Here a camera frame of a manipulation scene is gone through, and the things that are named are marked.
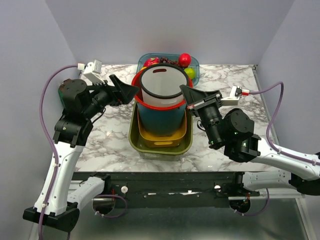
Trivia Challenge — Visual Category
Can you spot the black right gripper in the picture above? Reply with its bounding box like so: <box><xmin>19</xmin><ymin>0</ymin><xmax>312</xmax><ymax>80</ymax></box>
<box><xmin>180</xmin><ymin>84</ymin><xmax>224</xmax><ymax>148</ymax></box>

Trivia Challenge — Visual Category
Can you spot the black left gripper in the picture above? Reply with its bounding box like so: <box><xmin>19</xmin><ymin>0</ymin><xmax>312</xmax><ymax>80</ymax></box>
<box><xmin>83</xmin><ymin>74</ymin><xmax>140</xmax><ymax>120</ymax></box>

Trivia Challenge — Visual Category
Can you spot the red mesh basket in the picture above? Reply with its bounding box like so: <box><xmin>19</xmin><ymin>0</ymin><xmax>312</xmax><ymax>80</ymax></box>
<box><xmin>131</xmin><ymin>67</ymin><xmax>193</xmax><ymax>109</ymax></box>

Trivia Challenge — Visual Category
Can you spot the white cylindrical container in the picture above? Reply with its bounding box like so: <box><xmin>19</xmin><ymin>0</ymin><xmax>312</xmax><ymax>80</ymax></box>
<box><xmin>138</xmin><ymin>63</ymin><xmax>192</xmax><ymax>108</ymax></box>

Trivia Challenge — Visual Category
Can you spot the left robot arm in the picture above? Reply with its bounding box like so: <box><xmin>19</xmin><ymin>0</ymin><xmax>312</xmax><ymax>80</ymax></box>
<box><xmin>22</xmin><ymin>74</ymin><xmax>139</xmax><ymax>234</ymax></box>

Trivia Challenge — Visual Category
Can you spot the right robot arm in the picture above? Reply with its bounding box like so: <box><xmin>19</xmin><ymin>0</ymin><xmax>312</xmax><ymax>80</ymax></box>
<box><xmin>180</xmin><ymin>85</ymin><xmax>320</xmax><ymax>196</ymax></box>

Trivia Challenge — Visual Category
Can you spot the clear teal fruit basket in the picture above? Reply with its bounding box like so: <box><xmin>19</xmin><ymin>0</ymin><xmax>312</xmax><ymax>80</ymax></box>
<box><xmin>136</xmin><ymin>53</ymin><xmax>200</xmax><ymax>87</ymax></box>

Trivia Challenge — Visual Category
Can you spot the teal plastic bucket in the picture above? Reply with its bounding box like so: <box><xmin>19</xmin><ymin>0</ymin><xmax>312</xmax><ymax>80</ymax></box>
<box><xmin>137</xmin><ymin>101</ymin><xmax>186</xmax><ymax>136</ymax></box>

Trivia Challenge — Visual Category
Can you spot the pink dragon fruit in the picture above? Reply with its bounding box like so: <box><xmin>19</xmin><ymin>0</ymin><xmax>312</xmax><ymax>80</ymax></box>
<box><xmin>143</xmin><ymin>57</ymin><xmax>160</xmax><ymax>67</ymax></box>

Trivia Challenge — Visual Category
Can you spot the red apple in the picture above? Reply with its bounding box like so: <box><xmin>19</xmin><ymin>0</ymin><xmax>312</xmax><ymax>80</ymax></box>
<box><xmin>178</xmin><ymin>53</ymin><xmax>192</xmax><ymax>68</ymax></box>

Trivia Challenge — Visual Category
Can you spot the dark purple grape bunch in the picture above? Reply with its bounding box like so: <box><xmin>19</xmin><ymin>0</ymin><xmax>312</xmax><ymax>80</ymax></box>
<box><xmin>159</xmin><ymin>57</ymin><xmax>179</xmax><ymax>66</ymax></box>

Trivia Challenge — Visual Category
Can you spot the olive green plastic tub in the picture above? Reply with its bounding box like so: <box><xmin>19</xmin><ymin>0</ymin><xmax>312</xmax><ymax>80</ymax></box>
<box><xmin>128</xmin><ymin>103</ymin><xmax>193</xmax><ymax>161</ymax></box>

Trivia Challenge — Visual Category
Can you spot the yellow plastic bin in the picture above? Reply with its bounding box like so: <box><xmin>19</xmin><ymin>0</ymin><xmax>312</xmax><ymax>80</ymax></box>
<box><xmin>137</xmin><ymin>111</ymin><xmax>187</xmax><ymax>148</ymax></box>

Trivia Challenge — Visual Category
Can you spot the green pot with brown top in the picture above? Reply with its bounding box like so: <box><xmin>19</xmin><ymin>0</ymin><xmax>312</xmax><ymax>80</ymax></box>
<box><xmin>58</xmin><ymin>78</ymin><xmax>73</xmax><ymax>111</ymax></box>

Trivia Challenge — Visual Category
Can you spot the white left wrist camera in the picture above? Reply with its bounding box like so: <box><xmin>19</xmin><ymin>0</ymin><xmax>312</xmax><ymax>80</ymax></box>
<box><xmin>77</xmin><ymin>59</ymin><xmax>105</xmax><ymax>85</ymax></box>

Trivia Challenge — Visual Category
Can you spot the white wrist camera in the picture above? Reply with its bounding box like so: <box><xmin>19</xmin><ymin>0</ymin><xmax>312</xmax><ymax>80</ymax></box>
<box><xmin>221</xmin><ymin>86</ymin><xmax>250</xmax><ymax>107</ymax></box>
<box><xmin>77</xmin><ymin>59</ymin><xmax>105</xmax><ymax>85</ymax></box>

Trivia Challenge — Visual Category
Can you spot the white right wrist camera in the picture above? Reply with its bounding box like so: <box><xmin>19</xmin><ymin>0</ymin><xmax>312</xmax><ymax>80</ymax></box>
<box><xmin>221</xmin><ymin>86</ymin><xmax>250</xmax><ymax>107</ymax></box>

